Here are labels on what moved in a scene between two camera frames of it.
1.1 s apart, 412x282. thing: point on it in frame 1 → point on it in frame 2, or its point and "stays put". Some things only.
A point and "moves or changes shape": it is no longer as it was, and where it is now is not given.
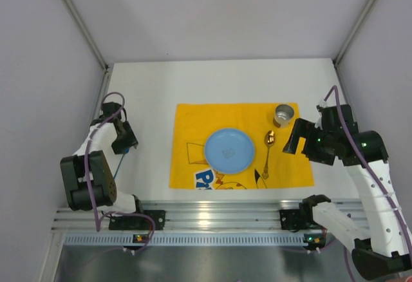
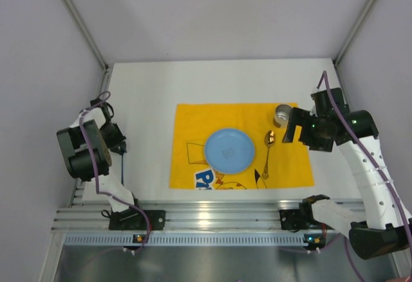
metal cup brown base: [283, 114] stays put
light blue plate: [230, 150] stays put
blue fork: [126, 150] moves or changes shape
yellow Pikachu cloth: [191, 124] stays put
